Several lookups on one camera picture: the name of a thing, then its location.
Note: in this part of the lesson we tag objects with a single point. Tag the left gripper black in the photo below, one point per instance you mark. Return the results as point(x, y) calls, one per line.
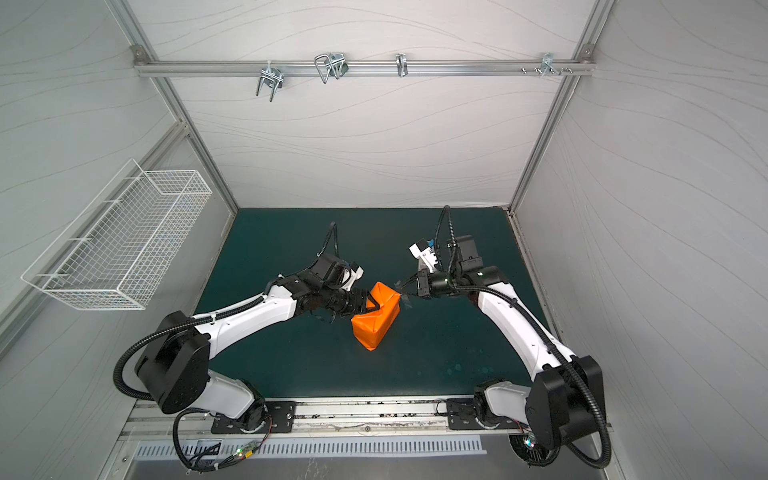
point(354, 301)

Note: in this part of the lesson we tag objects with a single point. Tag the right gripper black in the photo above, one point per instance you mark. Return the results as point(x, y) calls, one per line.
point(422, 284)

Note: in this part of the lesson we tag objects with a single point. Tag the clear tape piece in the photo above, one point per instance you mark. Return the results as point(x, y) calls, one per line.
point(404, 298)

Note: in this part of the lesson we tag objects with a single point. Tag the orange wrapping paper sheet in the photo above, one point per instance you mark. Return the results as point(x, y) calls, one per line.
point(383, 306)

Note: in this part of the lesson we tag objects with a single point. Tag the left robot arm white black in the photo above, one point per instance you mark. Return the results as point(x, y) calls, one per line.
point(171, 366)

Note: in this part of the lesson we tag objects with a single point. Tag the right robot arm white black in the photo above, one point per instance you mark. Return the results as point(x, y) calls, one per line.
point(564, 406)

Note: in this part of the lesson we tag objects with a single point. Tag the green table mat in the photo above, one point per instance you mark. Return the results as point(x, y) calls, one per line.
point(439, 346)

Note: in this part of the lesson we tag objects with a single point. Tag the white vent strip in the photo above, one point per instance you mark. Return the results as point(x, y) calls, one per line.
point(323, 447)

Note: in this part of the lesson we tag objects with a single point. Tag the metal u-bolt clamp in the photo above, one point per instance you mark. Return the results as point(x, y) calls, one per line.
point(331, 65)
point(271, 79)

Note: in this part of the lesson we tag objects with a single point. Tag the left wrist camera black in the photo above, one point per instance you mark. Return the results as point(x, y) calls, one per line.
point(329, 272)

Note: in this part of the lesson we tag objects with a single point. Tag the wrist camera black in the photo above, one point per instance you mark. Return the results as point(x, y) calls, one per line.
point(329, 272)
point(447, 252)

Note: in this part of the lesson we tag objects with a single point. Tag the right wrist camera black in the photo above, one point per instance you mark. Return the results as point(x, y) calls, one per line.
point(447, 252)

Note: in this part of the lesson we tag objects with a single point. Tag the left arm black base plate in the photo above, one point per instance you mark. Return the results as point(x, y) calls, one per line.
point(260, 417)

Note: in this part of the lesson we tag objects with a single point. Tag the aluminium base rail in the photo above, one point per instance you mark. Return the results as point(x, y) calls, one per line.
point(316, 417)

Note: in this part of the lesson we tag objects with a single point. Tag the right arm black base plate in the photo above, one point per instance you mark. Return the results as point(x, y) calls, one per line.
point(462, 414)

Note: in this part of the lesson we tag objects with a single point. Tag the white wire basket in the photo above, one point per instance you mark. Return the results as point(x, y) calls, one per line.
point(113, 255)

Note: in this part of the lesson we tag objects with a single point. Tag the aluminium cross rail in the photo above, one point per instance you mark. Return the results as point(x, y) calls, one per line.
point(357, 68)

